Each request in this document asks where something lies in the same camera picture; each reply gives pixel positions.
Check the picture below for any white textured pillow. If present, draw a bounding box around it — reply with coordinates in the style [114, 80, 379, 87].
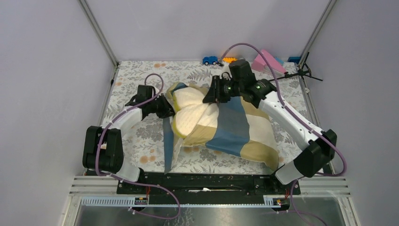
[172, 86, 219, 138]

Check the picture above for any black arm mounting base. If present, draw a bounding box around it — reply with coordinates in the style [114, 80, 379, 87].
[117, 172, 301, 205]

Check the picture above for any floral patterned table cloth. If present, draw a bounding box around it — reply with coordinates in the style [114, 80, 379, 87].
[88, 60, 325, 176]

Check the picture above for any right aluminium frame post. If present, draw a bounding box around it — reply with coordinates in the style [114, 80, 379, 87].
[299, 0, 338, 65]

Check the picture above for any aluminium frame post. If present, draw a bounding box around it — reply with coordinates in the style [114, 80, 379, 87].
[299, 0, 338, 65]
[77, 0, 119, 67]

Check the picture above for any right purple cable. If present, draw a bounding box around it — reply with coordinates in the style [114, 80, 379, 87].
[219, 42, 348, 226]

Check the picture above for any grey slotted cable duct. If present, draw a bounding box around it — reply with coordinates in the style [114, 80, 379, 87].
[81, 195, 283, 209]

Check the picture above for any blue toy car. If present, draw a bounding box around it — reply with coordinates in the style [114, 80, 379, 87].
[202, 56, 219, 65]

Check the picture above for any plaid blue beige pillowcase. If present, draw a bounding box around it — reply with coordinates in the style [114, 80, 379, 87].
[163, 82, 279, 173]

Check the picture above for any black small tripod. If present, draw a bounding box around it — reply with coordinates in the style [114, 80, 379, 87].
[277, 51, 323, 81]

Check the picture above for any blue block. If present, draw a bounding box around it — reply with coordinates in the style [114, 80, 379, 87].
[287, 56, 301, 64]

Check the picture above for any pink wedge block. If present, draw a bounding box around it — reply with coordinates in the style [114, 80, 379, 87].
[251, 48, 287, 75]

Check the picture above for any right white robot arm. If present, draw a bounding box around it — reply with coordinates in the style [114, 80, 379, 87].
[203, 59, 337, 194]

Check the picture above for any aluminium rail front frame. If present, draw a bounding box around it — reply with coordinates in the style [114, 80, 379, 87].
[69, 176, 351, 198]

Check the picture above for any purple cable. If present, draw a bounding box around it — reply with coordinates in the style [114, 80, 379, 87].
[95, 73, 182, 220]
[219, 42, 348, 226]

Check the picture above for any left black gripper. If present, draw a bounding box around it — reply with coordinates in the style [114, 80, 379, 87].
[147, 93, 178, 119]

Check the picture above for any orange toy car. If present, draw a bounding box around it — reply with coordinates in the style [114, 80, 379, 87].
[222, 57, 238, 64]

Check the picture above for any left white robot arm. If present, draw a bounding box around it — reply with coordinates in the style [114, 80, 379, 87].
[82, 85, 175, 194]

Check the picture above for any left aluminium frame post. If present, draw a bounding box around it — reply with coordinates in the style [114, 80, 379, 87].
[77, 0, 119, 67]

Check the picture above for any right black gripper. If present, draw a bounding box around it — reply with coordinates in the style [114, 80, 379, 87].
[202, 75, 243, 103]

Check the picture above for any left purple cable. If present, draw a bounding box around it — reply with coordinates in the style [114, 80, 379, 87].
[95, 73, 182, 220]

